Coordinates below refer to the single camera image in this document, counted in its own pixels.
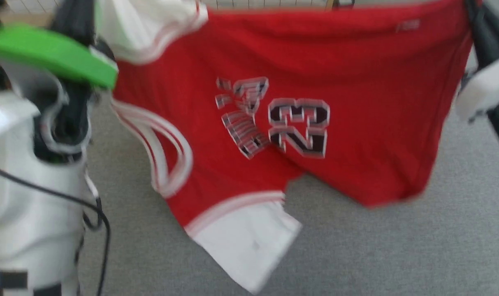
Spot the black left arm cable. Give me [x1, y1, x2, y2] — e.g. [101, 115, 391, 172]
[0, 160, 112, 296]

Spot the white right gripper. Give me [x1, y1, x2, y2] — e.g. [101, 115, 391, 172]
[454, 0, 499, 124]

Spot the red and white basketball jersey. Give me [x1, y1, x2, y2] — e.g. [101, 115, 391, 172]
[94, 0, 477, 295]

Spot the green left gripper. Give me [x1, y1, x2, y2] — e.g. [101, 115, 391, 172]
[0, 0, 119, 90]

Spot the lemon print partition screen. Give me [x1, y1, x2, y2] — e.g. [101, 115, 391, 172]
[2, 0, 357, 12]

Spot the grey fabric sofa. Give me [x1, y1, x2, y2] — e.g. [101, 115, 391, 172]
[74, 49, 499, 296]

